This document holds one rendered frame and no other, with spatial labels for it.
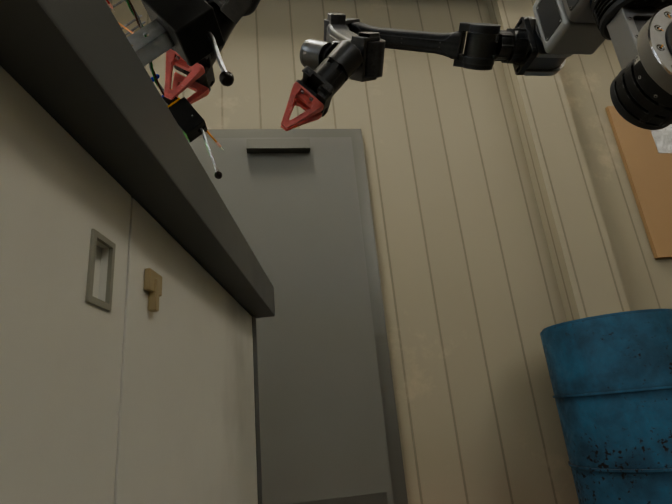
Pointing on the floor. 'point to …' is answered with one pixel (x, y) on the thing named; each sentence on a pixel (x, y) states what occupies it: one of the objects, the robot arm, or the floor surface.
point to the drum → (615, 403)
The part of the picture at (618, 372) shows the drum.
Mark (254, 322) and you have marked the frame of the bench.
